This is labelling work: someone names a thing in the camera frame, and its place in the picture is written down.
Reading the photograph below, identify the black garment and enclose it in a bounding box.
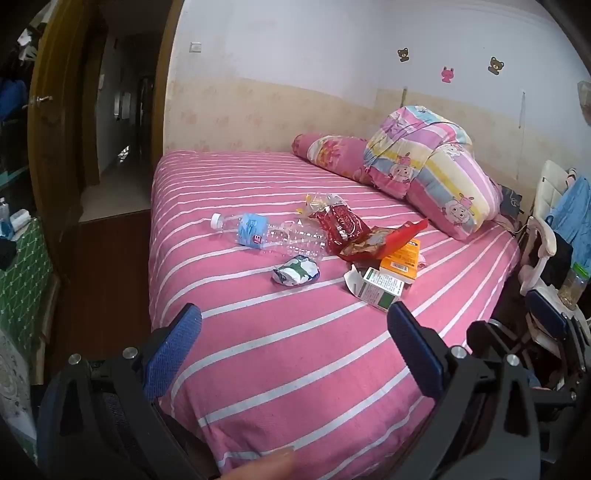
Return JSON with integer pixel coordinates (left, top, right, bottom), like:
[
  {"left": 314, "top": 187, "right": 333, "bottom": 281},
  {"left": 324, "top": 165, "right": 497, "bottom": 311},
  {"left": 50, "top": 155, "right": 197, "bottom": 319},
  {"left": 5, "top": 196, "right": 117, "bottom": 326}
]
[{"left": 534, "top": 230, "right": 574, "bottom": 288}]

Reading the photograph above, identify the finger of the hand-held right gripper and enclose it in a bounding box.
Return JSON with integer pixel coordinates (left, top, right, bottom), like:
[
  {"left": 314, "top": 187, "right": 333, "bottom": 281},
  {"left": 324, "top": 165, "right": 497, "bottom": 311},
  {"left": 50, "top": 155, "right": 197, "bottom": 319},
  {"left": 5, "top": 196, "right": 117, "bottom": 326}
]
[
  {"left": 465, "top": 318, "right": 532, "bottom": 370},
  {"left": 525, "top": 290, "right": 591, "bottom": 416}
]

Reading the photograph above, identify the brown wooden door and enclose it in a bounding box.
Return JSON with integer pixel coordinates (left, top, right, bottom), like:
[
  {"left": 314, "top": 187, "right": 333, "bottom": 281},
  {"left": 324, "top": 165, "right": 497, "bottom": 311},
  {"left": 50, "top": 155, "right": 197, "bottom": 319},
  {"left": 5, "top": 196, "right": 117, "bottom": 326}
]
[{"left": 27, "top": 0, "right": 105, "bottom": 283}]

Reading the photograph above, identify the red orange snack bag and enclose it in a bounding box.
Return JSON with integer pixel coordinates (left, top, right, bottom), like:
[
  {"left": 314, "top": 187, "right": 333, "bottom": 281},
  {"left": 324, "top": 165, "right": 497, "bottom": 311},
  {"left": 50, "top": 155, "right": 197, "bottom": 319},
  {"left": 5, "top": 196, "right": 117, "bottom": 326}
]
[{"left": 339, "top": 219, "right": 429, "bottom": 265}]

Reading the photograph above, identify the orange cardboard box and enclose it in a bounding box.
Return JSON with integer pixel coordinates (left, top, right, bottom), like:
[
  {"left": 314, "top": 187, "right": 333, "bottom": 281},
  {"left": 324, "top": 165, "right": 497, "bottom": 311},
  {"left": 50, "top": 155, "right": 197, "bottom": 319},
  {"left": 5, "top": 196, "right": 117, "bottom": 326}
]
[{"left": 379, "top": 237, "right": 422, "bottom": 283}]

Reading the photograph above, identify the red snack wrapper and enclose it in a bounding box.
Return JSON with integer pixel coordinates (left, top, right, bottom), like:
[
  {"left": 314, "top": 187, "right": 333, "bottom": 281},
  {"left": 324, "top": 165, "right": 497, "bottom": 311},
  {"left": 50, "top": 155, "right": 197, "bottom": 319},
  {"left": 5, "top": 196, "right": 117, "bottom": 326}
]
[{"left": 308, "top": 205, "right": 374, "bottom": 256}]

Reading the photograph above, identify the clear yellow print wrapper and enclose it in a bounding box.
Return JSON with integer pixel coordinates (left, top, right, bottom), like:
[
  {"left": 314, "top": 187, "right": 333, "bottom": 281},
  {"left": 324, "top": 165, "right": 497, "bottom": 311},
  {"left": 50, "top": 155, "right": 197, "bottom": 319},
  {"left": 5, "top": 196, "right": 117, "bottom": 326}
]
[{"left": 295, "top": 193, "right": 347, "bottom": 220}]

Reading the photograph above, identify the person's left hand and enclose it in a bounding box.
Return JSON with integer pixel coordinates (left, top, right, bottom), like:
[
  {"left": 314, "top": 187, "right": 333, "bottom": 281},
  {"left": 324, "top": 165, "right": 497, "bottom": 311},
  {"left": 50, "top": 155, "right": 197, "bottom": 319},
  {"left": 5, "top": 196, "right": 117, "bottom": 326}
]
[{"left": 221, "top": 449, "right": 296, "bottom": 480}]

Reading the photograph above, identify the white green cardboard box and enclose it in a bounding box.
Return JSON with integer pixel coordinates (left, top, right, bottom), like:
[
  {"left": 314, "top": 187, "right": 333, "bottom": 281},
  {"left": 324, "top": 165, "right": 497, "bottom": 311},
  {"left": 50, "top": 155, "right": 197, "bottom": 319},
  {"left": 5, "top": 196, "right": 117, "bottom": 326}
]
[{"left": 344, "top": 265, "right": 406, "bottom": 315}]

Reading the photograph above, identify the folded cartoon print quilt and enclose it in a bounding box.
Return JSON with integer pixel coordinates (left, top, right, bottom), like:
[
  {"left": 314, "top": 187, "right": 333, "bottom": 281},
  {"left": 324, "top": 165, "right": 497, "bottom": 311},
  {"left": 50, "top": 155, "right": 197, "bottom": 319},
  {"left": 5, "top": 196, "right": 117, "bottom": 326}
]
[{"left": 362, "top": 105, "right": 504, "bottom": 241}]

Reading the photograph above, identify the green patterned cloth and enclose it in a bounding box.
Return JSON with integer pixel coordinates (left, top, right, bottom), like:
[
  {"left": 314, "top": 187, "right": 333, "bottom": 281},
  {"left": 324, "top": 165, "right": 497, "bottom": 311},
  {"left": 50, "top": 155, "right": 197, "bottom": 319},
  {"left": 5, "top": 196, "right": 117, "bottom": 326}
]
[{"left": 0, "top": 217, "right": 57, "bottom": 354}]

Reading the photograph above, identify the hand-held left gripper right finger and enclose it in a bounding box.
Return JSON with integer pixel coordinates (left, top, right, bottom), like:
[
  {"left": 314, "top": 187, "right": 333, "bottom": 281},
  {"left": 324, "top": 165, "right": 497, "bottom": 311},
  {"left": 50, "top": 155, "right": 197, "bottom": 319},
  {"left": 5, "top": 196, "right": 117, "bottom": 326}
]
[{"left": 387, "top": 301, "right": 543, "bottom": 480}]

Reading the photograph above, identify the crumpled white green wrapper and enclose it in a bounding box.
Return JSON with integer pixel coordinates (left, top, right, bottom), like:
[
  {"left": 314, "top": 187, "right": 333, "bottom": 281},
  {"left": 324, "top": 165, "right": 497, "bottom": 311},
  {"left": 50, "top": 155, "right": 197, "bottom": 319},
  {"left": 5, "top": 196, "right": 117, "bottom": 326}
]
[{"left": 270, "top": 255, "right": 321, "bottom": 288}]

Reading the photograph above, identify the green lid jar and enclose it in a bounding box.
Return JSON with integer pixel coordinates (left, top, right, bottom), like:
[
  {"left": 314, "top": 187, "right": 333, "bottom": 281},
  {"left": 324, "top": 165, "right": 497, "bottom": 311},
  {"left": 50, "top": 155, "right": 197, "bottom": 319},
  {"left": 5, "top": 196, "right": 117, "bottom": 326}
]
[{"left": 558, "top": 263, "right": 591, "bottom": 311}]

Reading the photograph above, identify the pink floral pillow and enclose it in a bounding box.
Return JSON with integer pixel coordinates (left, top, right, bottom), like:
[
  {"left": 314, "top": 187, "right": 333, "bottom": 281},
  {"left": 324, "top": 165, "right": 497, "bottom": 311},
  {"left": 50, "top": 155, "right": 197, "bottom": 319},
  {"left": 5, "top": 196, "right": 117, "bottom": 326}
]
[{"left": 291, "top": 133, "right": 384, "bottom": 186}]

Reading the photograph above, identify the blue bag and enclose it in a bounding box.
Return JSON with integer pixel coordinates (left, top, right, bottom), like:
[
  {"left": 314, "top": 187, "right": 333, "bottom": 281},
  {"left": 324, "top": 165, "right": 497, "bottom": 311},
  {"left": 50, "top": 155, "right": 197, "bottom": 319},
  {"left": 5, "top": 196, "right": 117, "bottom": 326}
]
[{"left": 0, "top": 78, "right": 28, "bottom": 121}]

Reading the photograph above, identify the brown wooden door frame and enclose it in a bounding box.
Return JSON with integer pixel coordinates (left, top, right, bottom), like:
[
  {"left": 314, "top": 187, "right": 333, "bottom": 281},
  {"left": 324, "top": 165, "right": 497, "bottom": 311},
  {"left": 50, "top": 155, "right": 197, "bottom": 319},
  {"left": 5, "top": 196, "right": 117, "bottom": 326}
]
[{"left": 150, "top": 0, "right": 186, "bottom": 162}]

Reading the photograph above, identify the blue cloth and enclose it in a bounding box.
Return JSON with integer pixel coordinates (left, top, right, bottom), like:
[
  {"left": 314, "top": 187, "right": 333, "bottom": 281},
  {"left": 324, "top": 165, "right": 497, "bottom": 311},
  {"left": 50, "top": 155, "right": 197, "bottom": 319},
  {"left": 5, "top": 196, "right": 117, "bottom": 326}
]
[{"left": 545, "top": 175, "right": 591, "bottom": 260}]

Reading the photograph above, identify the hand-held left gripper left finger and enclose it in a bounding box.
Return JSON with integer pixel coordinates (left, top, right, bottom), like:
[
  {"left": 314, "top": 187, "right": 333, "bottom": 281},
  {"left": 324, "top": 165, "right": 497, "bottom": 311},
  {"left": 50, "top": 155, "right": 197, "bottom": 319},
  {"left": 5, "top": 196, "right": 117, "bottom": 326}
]
[{"left": 45, "top": 303, "right": 204, "bottom": 480}]

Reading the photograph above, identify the clear plastic bottle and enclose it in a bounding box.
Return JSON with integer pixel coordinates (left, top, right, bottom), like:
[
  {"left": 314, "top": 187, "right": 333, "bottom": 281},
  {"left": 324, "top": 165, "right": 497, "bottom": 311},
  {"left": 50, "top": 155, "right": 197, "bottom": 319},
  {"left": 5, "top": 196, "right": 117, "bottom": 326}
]
[{"left": 211, "top": 212, "right": 329, "bottom": 257}]

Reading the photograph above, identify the white lace cloth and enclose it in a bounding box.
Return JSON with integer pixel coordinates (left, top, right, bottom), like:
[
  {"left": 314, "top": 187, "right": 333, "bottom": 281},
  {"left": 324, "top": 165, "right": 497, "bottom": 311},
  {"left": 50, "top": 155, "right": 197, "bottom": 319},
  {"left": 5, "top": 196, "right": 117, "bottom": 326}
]
[{"left": 0, "top": 329, "right": 38, "bottom": 455}]

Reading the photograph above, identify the white chair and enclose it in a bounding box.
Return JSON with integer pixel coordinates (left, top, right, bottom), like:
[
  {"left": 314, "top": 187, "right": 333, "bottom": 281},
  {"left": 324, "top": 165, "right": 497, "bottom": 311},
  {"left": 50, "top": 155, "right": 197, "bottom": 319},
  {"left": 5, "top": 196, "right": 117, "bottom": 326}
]
[{"left": 517, "top": 159, "right": 591, "bottom": 298}]

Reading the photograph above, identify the pink striped bed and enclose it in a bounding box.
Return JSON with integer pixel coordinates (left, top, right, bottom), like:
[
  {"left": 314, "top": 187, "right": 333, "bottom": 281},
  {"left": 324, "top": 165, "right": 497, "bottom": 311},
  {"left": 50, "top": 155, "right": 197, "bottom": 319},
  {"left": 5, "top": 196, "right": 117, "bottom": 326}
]
[{"left": 148, "top": 148, "right": 522, "bottom": 480}]

